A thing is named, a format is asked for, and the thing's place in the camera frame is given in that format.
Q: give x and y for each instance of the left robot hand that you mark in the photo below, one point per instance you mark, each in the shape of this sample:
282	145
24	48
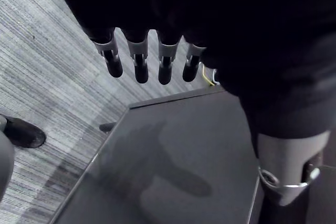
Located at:
236	24

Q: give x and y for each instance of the small white fixture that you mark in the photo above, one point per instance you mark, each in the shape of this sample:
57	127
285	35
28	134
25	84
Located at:
215	77

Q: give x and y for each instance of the dark grey table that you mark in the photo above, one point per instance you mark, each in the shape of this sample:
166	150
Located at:
170	161

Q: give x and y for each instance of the black table leg base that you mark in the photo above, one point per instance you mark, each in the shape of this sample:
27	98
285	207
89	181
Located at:
106	127

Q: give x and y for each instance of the robot dark foot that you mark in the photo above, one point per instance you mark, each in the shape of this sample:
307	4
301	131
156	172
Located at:
25	133

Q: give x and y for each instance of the robot silver leg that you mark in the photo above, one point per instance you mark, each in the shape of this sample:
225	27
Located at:
4	161

